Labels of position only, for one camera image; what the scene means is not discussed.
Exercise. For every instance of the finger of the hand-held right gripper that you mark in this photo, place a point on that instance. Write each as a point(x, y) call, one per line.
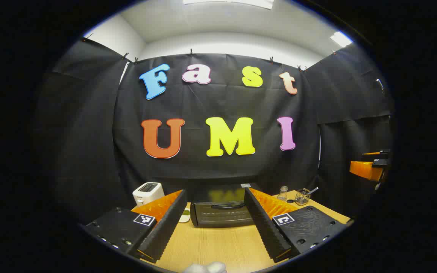
point(381, 156)
point(366, 170)

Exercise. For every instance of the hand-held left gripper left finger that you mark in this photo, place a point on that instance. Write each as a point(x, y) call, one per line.
point(171, 222)

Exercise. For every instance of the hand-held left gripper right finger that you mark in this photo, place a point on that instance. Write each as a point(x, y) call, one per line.
point(262, 223)

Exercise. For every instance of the black electric oven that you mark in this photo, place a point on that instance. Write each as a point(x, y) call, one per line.
point(222, 214)

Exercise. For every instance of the white divided snack plate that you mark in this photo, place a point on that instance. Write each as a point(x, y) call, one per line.
point(185, 216)

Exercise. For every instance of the clear glass bottle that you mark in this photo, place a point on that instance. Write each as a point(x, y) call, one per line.
point(282, 194)

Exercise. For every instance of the white toaster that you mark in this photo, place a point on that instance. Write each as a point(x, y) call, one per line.
point(146, 193)

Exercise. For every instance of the metal spoon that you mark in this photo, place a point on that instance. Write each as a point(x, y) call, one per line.
point(312, 190)

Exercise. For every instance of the black backdrop cloth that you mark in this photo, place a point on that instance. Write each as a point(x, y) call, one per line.
point(203, 102)

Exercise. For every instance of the ceiling light panel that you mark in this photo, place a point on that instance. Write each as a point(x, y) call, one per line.
point(340, 39)

